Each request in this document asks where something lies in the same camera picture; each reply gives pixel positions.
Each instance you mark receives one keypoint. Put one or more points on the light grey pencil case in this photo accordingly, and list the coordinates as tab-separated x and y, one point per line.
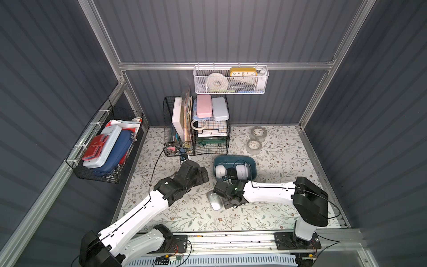
220	109

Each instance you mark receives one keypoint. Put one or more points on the white plastic case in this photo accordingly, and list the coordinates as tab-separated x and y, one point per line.
113	133

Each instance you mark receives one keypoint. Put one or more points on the navy blue pouch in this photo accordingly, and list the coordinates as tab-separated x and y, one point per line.
119	150

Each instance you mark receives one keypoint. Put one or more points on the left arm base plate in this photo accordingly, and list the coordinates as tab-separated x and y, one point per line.
174	244

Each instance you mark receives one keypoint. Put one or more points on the yellow clock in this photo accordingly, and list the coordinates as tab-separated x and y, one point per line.
243	72

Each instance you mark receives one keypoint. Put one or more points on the clear tape roll near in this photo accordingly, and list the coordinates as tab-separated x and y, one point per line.
253	147

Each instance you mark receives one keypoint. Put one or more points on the white book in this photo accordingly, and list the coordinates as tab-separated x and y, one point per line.
177	118

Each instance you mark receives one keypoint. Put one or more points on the red wallet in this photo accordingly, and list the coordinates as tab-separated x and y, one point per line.
95	147

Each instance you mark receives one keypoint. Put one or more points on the white tape roll in basket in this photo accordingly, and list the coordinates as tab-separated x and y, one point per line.
217	82

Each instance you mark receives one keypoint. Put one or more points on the silver mouse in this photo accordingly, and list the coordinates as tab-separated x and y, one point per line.
214	200

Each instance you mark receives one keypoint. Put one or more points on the pink pencil case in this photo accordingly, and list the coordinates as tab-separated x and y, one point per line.
204	106

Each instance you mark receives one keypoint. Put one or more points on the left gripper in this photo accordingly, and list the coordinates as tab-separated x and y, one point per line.
199	174

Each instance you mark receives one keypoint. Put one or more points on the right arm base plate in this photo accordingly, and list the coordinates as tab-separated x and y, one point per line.
289	241

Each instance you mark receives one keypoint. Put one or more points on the white rounded mouse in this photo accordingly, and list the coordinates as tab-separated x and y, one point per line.
220	172

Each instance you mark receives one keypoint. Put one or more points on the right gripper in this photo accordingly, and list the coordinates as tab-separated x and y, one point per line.
220	192

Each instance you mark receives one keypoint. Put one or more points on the clear tape roll far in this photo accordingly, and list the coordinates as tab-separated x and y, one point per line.
258	133

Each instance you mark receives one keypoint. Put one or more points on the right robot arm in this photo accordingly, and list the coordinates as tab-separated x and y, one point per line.
309	200

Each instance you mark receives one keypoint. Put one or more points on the white mesh wall basket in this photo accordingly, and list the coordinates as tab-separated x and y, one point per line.
237	85

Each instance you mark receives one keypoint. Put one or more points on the black wire side basket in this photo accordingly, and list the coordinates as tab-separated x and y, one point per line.
127	119

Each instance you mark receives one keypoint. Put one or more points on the black wire desk organizer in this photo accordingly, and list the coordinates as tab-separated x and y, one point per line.
206	136

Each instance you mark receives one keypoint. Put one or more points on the clear tape roll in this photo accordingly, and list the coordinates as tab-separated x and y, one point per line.
253	147
258	133

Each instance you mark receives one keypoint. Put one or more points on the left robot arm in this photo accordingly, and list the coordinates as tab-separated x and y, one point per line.
118	244

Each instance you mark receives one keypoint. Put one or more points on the teal storage box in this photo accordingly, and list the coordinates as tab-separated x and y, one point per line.
230	162

